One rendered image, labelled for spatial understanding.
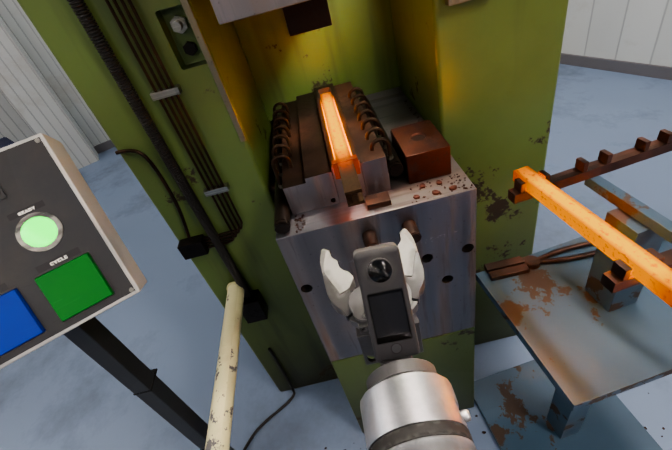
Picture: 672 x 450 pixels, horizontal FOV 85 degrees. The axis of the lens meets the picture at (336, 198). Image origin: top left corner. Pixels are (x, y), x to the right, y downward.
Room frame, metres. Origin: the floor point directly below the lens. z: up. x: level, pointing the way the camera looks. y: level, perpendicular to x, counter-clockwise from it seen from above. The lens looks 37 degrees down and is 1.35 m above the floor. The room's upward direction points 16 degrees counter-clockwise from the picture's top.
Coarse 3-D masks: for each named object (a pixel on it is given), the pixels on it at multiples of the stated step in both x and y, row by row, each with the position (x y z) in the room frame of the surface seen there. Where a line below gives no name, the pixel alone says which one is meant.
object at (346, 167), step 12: (324, 96) 0.89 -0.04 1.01; (324, 108) 0.82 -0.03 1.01; (336, 120) 0.74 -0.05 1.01; (336, 132) 0.68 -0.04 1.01; (336, 144) 0.63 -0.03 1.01; (336, 156) 0.59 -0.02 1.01; (348, 156) 0.57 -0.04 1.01; (336, 168) 0.56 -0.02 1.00; (348, 168) 0.53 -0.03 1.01; (348, 180) 0.50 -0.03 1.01; (348, 192) 0.47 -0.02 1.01; (360, 192) 0.49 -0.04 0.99; (348, 204) 0.47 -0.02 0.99
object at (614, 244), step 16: (528, 176) 0.48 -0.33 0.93; (528, 192) 0.47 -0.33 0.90; (544, 192) 0.44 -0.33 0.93; (560, 192) 0.43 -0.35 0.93; (560, 208) 0.40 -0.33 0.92; (576, 208) 0.38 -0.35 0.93; (576, 224) 0.36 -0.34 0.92; (592, 224) 0.35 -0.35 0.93; (608, 224) 0.34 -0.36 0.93; (592, 240) 0.33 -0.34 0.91; (608, 240) 0.31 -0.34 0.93; (624, 240) 0.30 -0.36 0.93; (608, 256) 0.30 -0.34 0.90; (624, 256) 0.28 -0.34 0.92; (640, 256) 0.27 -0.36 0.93; (640, 272) 0.26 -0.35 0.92; (656, 272) 0.25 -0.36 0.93; (656, 288) 0.23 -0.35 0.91
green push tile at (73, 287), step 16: (80, 256) 0.46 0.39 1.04; (48, 272) 0.44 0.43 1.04; (64, 272) 0.44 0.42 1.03; (80, 272) 0.44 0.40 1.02; (96, 272) 0.44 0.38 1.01; (48, 288) 0.42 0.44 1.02; (64, 288) 0.42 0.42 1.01; (80, 288) 0.43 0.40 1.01; (96, 288) 0.43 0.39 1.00; (64, 304) 0.41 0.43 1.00; (80, 304) 0.41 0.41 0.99; (64, 320) 0.40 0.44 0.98
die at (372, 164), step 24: (312, 96) 0.96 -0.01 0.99; (336, 96) 0.89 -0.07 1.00; (312, 120) 0.81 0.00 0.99; (312, 144) 0.70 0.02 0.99; (360, 144) 0.64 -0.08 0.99; (288, 168) 0.64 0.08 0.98; (312, 168) 0.60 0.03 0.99; (360, 168) 0.57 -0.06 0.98; (384, 168) 0.57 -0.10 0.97; (288, 192) 0.58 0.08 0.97; (312, 192) 0.57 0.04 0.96; (336, 192) 0.57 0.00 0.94
